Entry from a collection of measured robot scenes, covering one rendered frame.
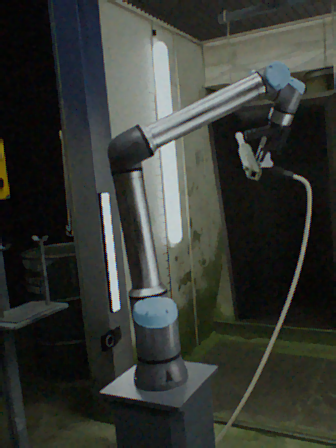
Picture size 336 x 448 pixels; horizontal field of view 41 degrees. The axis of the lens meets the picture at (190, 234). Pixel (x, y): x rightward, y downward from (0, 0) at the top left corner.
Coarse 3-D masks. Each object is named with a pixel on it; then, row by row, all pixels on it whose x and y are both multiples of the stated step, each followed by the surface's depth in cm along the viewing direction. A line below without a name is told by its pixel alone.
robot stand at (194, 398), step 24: (120, 384) 155; (192, 384) 151; (120, 408) 150; (144, 408) 145; (168, 408) 139; (192, 408) 148; (120, 432) 151; (144, 432) 147; (168, 432) 142; (192, 432) 148
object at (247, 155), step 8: (240, 136) 212; (240, 144) 204; (240, 152) 196; (248, 152) 189; (248, 160) 181; (256, 160) 184; (256, 168) 174; (264, 168) 185; (272, 168) 185; (280, 168) 186; (248, 176) 175; (256, 176) 175; (280, 176) 187; (288, 176) 187
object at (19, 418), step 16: (0, 240) 201; (0, 256) 201; (0, 272) 201; (0, 288) 201; (0, 336) 203; (0, 352) 205; (0, 368) 206; (16, 368) 208; (16, 384) 208; (16, 400) 208; (16, 416) 208; (16, 432) 208
